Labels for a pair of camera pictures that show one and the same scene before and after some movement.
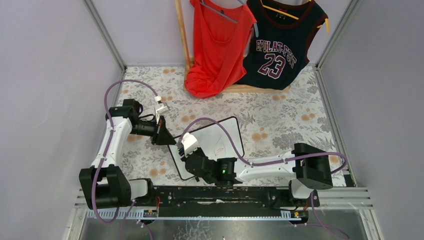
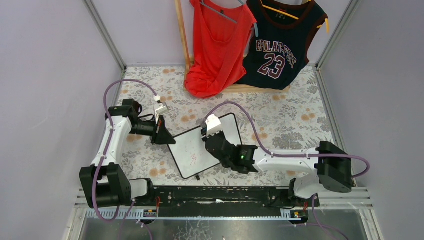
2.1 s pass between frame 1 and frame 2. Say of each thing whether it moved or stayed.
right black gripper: moved
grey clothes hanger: stayed
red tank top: stayed
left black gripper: stayed
